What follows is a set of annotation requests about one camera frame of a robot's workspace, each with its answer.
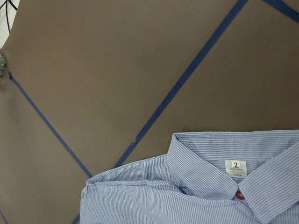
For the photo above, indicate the light blue striped shirt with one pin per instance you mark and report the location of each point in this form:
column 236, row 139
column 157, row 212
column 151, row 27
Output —
column 204, row 178

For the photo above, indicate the brown paper table cover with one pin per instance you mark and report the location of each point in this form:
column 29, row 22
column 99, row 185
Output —
column 87, row 78

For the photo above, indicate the aluminium frame post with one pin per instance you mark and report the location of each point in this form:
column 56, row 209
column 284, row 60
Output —
column 3, row 63

